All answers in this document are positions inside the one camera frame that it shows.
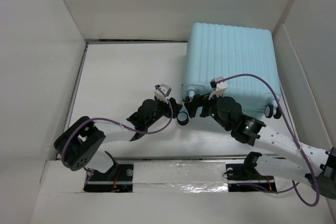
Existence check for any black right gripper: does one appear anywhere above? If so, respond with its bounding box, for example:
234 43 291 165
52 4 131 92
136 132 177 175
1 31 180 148
184 89 231 131

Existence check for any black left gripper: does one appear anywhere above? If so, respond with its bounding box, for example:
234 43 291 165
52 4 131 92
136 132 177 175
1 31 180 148
145 97 181 128

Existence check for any light blue hard-shell suitcase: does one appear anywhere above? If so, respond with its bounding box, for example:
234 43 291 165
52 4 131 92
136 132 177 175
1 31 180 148
182 23 282 119

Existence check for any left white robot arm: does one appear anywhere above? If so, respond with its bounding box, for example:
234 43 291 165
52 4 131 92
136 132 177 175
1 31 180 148
54 98 183 171

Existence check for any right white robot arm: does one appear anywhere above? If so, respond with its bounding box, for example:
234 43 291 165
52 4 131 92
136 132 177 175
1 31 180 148
185 95 335 199

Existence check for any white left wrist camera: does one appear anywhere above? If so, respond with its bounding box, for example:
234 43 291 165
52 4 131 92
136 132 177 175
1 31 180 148
154 84 172 103

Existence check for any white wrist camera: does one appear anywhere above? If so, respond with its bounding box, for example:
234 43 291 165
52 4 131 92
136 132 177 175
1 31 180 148
154 84 172 103
208 77 228 100

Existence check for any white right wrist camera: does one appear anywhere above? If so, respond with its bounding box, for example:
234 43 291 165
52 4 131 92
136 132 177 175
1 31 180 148
208 77 228 100

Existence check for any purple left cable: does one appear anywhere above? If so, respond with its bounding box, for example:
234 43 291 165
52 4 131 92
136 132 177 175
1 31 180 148
61 84 175 190

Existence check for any purple cable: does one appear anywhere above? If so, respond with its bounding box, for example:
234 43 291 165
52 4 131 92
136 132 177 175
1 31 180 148
216 73 320 207
61 84 175 190

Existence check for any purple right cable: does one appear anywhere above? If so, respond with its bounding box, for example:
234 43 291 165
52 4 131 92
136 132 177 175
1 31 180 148
216 73 320 207

